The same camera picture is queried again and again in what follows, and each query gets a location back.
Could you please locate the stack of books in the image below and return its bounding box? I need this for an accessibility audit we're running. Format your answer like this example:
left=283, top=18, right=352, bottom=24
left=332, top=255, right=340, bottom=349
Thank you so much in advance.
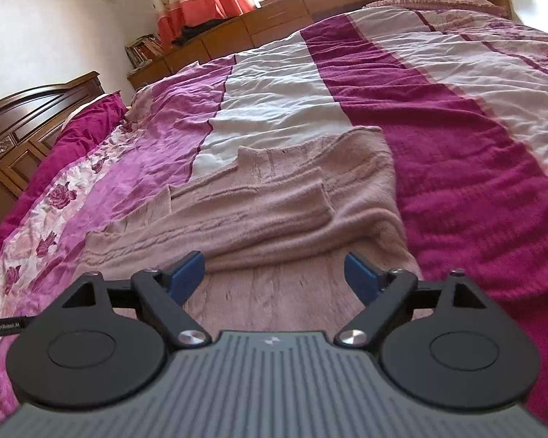
left=125, top=34, right=164, bottom=69

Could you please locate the magenta striped bedspread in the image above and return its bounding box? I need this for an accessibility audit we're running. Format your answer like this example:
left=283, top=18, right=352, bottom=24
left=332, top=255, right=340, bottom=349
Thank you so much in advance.
left=0, top=6, right=548, bottom=423

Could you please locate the dark wooden headboard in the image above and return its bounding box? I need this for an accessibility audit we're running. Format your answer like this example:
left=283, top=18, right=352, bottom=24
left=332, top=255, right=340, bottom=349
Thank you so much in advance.
left=0, top=71, right=104, bottom=225

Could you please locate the magenta pillow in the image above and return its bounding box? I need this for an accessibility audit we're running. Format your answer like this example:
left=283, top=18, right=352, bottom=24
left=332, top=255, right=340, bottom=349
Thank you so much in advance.
left=0, top=92, right=128, bottom=252

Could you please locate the long wooden drawer cabinet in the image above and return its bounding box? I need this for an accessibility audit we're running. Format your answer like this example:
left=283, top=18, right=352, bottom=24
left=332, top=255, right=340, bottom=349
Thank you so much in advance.
left=128, top=0, right=512, bottom=89

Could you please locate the pink frilled pillow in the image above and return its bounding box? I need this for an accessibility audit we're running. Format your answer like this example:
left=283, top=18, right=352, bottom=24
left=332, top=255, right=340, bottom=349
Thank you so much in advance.
left=365, top=0, right=509, bottom=17

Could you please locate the black cloth on cabinet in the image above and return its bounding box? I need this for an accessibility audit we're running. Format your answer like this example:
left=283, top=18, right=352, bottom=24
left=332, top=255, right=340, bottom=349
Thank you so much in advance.
left=171, top=18, right=229, bottom=46

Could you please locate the pink knitted cardigan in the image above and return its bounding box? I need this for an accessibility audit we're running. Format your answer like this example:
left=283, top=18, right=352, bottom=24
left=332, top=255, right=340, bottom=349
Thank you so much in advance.
left=77, top=127, right=419, bottom=335

